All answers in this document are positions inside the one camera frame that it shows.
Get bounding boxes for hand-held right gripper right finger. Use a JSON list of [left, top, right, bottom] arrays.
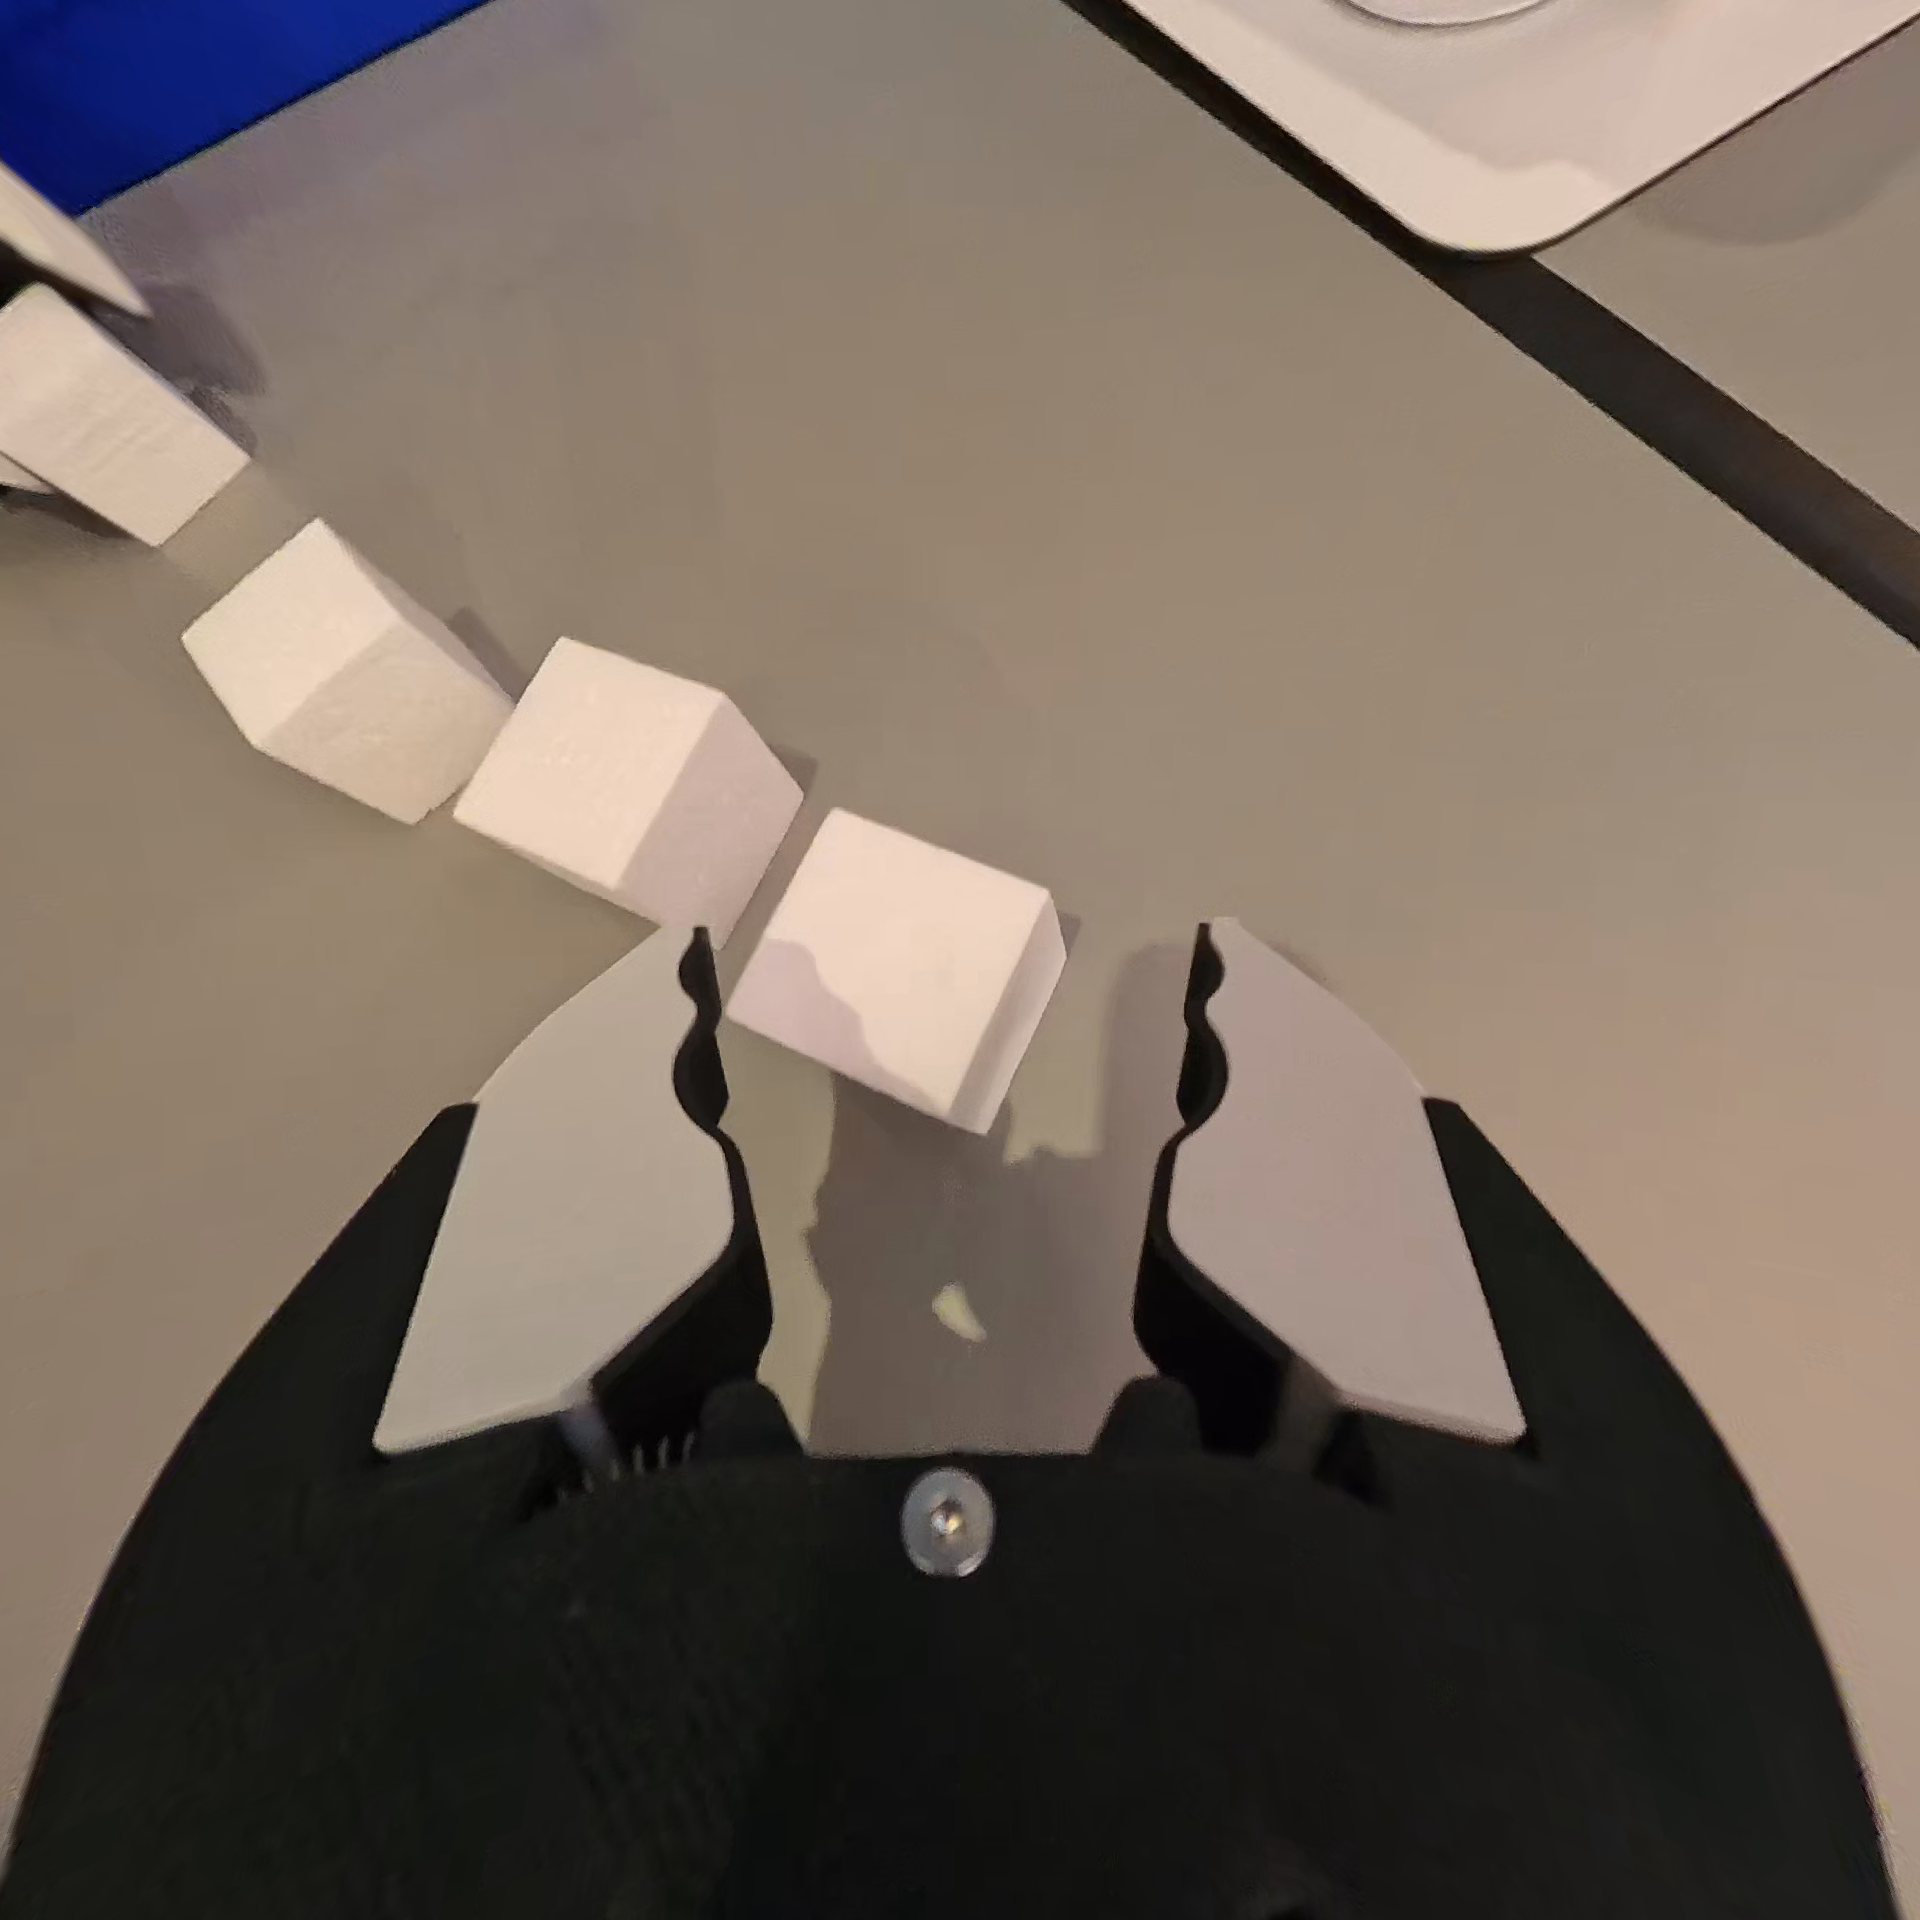
[[1131, 914, 1530, 1470]]

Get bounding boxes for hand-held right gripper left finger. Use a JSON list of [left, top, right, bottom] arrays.
[[370, 925, 779, 1482]]

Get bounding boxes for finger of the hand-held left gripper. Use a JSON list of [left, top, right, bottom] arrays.
[[0, 158, 156, 320]]

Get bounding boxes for white hard foam cube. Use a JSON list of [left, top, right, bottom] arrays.
[[181, 515, 515, 825], [453, 634, 808, 951], [0, 280, 252, 549], [724, 803, 1071, 1133]]

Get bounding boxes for blue plastic bin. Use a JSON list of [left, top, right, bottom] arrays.
[[0, 0, 473, 219]]

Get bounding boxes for white and wooden document stand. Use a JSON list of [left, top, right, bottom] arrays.
[[1117, 0, 1920, 259]]

